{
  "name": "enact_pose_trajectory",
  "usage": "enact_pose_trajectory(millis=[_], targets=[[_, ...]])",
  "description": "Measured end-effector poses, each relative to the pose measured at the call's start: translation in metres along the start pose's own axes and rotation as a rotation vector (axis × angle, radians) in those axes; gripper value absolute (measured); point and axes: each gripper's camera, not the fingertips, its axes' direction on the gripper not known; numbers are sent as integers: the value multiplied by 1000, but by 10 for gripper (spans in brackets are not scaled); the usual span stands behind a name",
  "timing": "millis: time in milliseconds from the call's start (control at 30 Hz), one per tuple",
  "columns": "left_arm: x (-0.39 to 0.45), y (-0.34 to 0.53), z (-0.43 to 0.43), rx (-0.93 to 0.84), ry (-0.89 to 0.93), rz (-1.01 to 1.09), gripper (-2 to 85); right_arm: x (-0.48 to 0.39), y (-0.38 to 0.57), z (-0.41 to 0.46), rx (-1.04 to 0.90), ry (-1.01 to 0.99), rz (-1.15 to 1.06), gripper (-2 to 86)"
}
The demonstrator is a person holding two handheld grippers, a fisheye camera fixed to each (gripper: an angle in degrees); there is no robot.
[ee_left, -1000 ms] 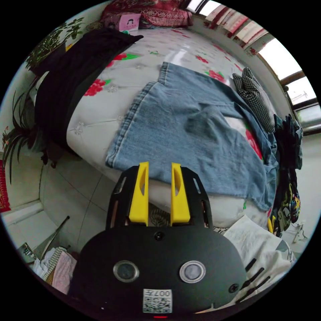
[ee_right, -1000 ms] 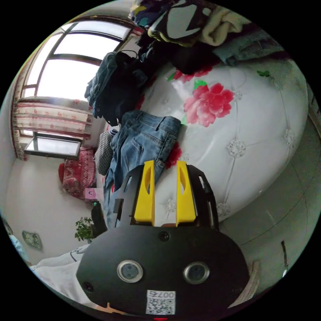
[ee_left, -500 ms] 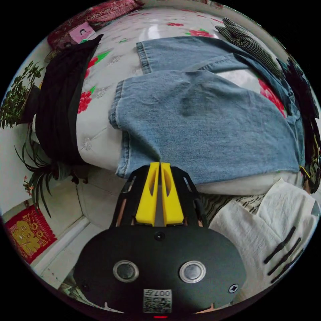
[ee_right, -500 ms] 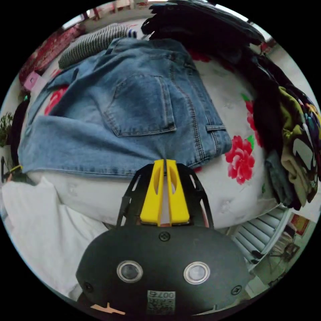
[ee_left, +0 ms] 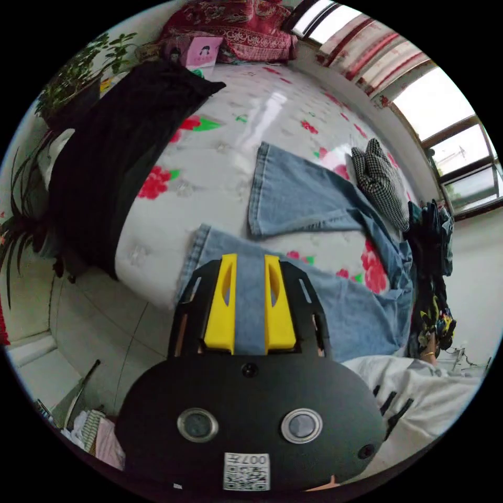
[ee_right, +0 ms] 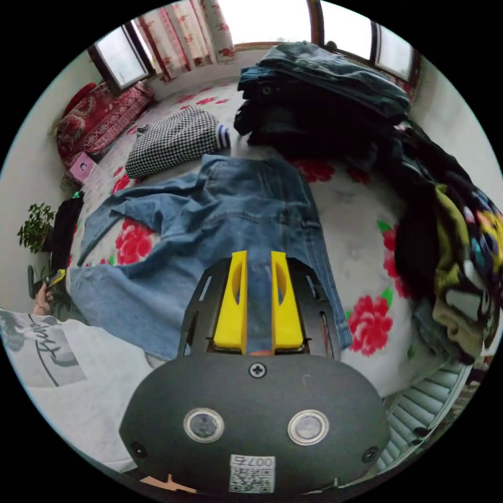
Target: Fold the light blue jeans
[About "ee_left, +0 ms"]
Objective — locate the red patterned rolled quilt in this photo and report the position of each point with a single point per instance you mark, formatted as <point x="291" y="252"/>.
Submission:
<point x="243" y="27"/>

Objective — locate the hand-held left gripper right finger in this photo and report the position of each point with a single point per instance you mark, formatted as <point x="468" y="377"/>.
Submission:
<point x="278" y="326"/>

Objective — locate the person's body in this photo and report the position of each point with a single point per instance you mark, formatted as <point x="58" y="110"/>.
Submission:
<point x="428" y="397"/>

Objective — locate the light blue jeans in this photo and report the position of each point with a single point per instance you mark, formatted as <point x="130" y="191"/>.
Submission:
<point x="298" y="192"/>

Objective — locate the bed with floral sheet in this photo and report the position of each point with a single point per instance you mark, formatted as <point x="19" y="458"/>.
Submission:
<point x="232" y="157"/>

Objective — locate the green leafy potted plant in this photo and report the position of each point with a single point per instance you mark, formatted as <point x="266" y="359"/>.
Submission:
<point x="78" y="78"/>

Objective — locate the black and white checkered garment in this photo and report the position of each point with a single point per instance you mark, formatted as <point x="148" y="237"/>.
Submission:
<point x="383" y="184"/>

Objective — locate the pile of clothes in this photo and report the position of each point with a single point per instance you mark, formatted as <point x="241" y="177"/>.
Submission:
<point x="430" y="243"/>

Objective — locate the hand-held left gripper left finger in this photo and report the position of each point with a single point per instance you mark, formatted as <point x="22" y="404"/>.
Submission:
<point x="224" y="322"/>

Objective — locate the person's right forearm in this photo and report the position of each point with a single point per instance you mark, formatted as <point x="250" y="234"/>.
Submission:
<point x="429" y="351"/>

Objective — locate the window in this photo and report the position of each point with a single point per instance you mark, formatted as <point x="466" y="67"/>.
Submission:
<point x="440" y="102"/>

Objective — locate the pink carton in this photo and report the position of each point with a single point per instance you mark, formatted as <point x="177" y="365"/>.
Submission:
<point x="202" y="53"/>

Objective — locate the long-leaved dark potted plant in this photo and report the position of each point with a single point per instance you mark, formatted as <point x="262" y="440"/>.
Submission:
<point x="21" y="224"/>

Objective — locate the person's left hand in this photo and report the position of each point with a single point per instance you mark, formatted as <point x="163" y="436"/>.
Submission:
<point x="324" y="485"/>

